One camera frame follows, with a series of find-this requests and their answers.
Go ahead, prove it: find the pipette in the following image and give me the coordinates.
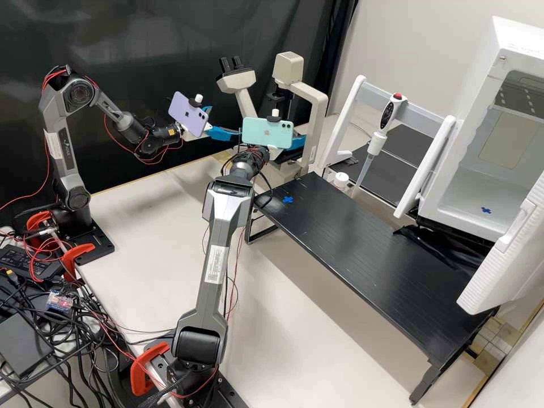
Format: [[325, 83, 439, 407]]
[[351, 92, 409, 199]]

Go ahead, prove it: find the white incubator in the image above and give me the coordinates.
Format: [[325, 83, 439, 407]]
[[418, 15, 544, 248]]

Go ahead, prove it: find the red clamp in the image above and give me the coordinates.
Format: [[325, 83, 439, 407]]
[[129, 341, 172, 397], [62, 243, 97, 282], [25, 211, 61, 248]]

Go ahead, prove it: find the left wrist camera phone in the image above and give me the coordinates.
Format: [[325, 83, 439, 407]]
[[168, 91, 213, 139]]

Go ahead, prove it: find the black flat box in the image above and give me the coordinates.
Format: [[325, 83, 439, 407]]
[[0, 313, 56, 378]]

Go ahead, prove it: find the white pipette stand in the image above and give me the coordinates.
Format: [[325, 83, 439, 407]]
[[318, 75, 458, 220]]

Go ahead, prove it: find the black power adapter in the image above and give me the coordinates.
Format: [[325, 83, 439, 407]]
[[0, 243, 65, 282]]

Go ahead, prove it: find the wrist camera phone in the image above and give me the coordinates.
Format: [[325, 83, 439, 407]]
[[241, 108, 296, 150], [168, 91, 213, 139]]

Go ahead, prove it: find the small circuit board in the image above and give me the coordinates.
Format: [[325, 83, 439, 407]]
[[45, 290, 74, 312]]

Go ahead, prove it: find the cream microscope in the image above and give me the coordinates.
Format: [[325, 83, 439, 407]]
[[215, 52, 329, 177]]

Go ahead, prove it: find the long black platform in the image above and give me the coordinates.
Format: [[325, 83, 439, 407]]
[[245, 171, 499, 405]]

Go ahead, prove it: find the incubator door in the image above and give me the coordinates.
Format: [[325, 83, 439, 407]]
[[456, 173, 544, 316]]

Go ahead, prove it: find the right wrist camera phone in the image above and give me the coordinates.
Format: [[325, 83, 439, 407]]
[[241, 108, 296, 150]]

